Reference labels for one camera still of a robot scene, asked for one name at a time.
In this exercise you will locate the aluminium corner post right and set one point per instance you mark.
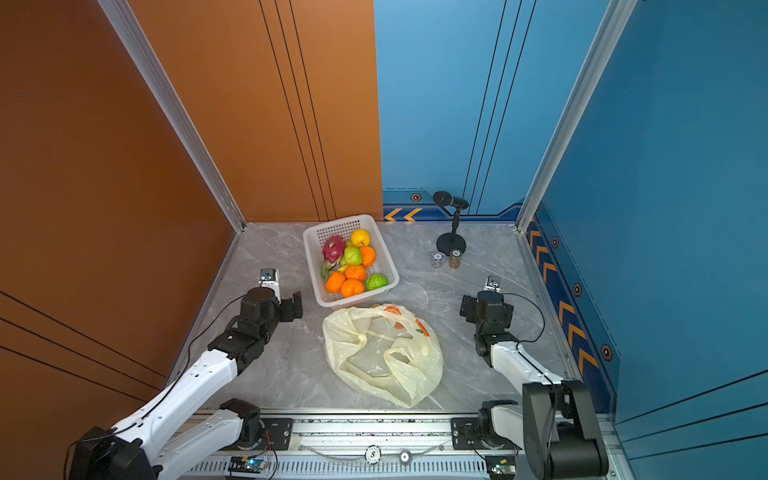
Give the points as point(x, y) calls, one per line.
point(609, 32)

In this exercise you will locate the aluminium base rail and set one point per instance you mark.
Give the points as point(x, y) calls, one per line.
point(368, 444)

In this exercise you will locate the orange grey poker chip stack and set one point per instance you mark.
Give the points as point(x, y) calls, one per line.
point(455, 258)

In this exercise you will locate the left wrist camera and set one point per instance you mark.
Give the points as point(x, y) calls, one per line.
point(269, 278)

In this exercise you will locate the black microphone stand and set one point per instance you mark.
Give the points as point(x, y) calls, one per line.
point(449, 243)

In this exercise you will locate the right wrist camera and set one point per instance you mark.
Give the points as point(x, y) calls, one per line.
point(492, 284)

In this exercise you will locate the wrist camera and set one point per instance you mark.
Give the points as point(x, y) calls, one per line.
point(492, 284)
point(269, 278)

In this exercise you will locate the orange fruit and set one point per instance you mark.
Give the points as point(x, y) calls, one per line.
point(369, 256)
point(352, 287)
point(334, 283)
point(356, 272)

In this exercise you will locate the aluminium corner post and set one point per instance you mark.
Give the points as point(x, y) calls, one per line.
point(129, 31)
point(609, 32)

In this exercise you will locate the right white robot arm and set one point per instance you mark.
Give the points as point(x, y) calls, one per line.
point(556, 424)

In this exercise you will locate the green circuit board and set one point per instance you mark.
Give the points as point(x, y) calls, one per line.
point(248, 465)

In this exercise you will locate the small black box on rail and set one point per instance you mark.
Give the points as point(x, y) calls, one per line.
point(501, 467)

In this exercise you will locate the yellow lemon fruit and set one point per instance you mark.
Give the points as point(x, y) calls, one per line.
point(360, 238)

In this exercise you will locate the translucent printed plastic bag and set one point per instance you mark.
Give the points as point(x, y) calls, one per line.
point(384, 351)

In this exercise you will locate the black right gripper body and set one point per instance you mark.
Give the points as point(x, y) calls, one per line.
point(480, 333)

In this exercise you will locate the white perforated plastic basket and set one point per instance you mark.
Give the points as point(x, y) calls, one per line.
point(314, 239)

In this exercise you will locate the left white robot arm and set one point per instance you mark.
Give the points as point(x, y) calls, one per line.
point(147, 443)

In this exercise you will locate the aluminium corner post left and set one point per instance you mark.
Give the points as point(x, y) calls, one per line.
point(129, 31)

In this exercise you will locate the green pear fruit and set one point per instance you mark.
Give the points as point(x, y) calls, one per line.
point(352, 256)

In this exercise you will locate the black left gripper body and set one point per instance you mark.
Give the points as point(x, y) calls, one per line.
point(271, 328)

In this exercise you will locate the pink dragon fruit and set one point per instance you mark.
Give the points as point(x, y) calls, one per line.
point(333, 251)

